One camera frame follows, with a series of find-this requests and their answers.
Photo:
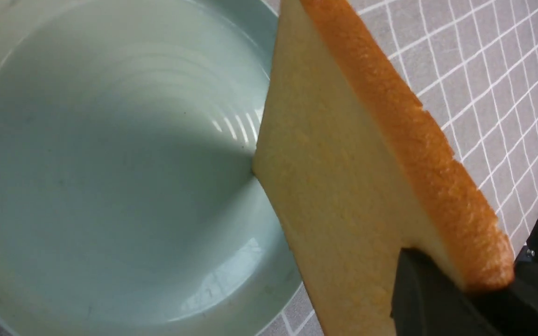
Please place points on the pale green plate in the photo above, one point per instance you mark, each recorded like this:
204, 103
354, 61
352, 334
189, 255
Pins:
128, 206

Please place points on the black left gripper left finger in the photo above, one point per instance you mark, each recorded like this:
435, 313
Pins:
425, 302

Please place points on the toast slice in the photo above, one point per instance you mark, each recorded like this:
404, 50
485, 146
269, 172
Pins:
356, 169

